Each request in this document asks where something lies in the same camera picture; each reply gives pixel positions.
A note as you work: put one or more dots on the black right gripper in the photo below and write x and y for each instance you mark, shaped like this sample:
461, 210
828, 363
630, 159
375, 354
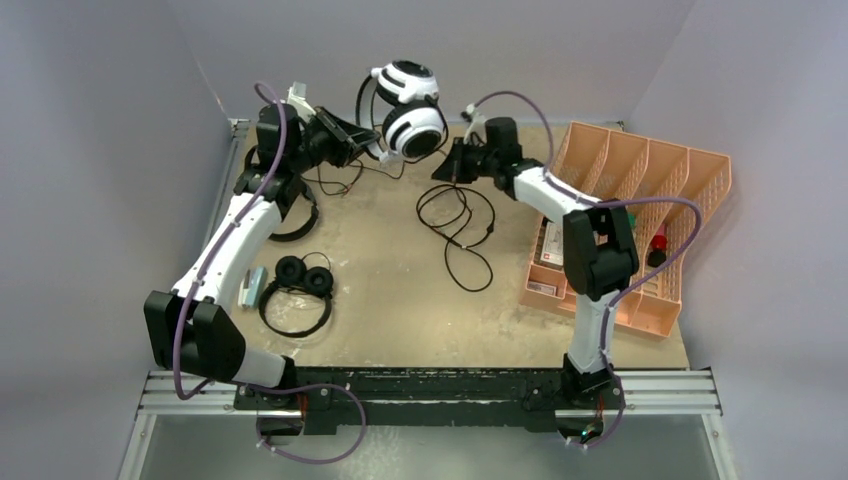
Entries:
452, 170

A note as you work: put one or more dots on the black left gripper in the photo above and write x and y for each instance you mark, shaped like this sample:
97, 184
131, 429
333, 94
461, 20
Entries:
357, 136

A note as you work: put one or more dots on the white and black headphones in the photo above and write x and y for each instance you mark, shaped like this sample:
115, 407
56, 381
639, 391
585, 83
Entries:
400, 101

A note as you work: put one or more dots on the black over-ear headphones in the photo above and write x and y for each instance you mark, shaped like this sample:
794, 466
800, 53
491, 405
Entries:
293, 276

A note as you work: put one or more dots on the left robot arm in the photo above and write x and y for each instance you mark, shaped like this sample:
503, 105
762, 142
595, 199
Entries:
189, 325

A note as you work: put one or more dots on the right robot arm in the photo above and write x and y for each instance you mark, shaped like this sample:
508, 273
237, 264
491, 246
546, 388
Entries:
598, 248

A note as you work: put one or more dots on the black headband headset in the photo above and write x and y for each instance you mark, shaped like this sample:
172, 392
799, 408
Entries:
301, 218

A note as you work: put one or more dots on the large white staples box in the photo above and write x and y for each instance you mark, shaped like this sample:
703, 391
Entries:
552, 245

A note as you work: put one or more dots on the white box in front tray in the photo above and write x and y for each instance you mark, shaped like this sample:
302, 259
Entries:
542, 288

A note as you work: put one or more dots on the peach plastic file organizer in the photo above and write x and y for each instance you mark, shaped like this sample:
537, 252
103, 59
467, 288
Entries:
609, 163

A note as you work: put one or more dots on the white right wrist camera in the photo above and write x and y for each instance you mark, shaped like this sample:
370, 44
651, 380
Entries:
475, 123

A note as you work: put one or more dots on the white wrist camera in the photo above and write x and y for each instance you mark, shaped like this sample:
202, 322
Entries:
475, 123
296, 97

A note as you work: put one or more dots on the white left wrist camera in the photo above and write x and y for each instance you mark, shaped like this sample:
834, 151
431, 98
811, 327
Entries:
296, 97

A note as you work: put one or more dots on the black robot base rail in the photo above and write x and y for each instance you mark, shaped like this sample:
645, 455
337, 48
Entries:
321, 399

